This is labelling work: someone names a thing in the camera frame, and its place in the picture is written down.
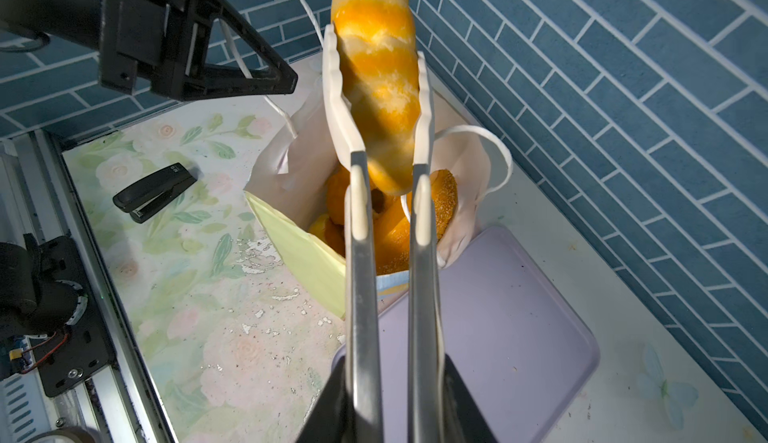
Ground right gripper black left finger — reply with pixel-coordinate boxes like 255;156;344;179
295;356;348;443

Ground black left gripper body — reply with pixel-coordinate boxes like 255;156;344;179
1;0;206;97

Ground oval seeded loaf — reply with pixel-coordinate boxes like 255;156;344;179
430;169;458;240

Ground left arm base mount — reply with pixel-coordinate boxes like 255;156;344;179
24;234;116;398

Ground white paper gift bag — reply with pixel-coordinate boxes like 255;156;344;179
245;86;495;316

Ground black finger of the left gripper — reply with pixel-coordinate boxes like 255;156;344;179
150;0;298;101

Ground braided ring bread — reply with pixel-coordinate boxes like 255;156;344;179
309;165;410;275

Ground lavender plastic tray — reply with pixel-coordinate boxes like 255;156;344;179
331;224;602;443

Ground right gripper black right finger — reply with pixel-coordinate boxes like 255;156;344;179
442;355;497;442

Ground metal kitchen tongs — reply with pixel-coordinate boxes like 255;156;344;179
322;25;445;442

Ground striped long bun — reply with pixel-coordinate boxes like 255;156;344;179
331;0;421;196

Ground black small remote box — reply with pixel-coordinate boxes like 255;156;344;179
112;163;197;224

